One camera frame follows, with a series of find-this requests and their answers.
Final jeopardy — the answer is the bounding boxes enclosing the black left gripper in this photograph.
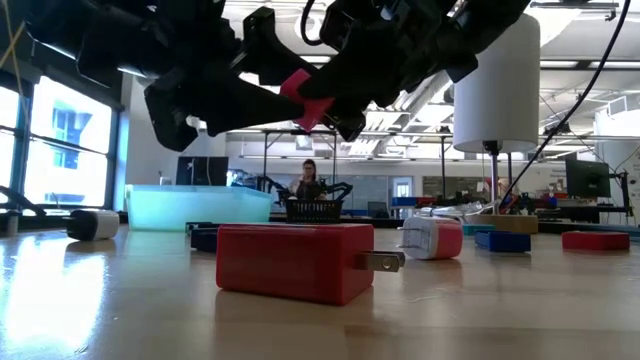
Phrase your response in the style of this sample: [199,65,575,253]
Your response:
[144,6,308,152]

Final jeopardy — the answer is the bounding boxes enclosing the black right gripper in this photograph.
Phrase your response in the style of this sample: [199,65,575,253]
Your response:
[298,0,480,143]

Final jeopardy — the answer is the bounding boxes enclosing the plain pink wall charger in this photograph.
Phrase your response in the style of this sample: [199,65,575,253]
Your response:
[278,68,336,133]

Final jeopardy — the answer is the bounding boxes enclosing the pink charger white face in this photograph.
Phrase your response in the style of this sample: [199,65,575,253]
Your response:
[397,215,465,261]

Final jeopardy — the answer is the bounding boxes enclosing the purple digital clock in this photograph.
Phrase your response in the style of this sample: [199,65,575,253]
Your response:
[189,227,219,254]

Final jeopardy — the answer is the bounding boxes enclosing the blue digital device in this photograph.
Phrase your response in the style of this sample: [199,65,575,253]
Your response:
[473,229,533,254]

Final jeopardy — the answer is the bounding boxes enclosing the red rectangular device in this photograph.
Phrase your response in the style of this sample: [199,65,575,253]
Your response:
[561,230,631,252]

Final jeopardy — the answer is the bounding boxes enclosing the person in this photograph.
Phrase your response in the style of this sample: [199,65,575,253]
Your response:
[289,158,329,202]

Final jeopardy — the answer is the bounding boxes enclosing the black computer monitor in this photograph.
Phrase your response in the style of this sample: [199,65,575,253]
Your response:
[565,158,612,199]
[175,155,230,187]

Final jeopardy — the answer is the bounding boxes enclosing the small black mesh basket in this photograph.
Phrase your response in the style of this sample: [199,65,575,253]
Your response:
[284,198,345,225]

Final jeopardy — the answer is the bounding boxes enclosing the teal translucent plastic bin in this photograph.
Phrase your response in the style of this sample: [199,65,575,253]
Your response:
[124,183,275,232]

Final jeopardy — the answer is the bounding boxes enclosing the white shade wooden base lamp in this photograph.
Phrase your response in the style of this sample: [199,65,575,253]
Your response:
[452,13,542,235]

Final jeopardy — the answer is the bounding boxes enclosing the teal flat rectangular device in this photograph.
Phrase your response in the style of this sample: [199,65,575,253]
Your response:
[462,223,497,237]

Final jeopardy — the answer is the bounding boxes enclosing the large window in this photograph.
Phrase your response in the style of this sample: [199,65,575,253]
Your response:
[0,74,123,214]

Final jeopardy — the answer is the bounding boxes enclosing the black background rig frame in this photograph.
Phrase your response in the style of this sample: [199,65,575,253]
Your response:
[224,127,455,202]

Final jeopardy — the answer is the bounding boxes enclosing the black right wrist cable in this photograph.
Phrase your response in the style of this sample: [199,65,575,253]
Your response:
[300,0,327,48]

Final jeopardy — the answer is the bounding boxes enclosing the black aluminium rail frame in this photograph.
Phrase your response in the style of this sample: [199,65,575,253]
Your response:
[0,184,640,237]

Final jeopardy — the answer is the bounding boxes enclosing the large red wall charger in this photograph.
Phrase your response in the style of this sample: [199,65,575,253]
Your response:
[215,222,407,307]

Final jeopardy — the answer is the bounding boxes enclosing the white and black wall charger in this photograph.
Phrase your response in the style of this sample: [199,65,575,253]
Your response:
[65,209,121,242]

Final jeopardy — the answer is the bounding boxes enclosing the black hanging cable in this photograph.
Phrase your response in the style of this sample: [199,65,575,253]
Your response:
[497,0,632,204]

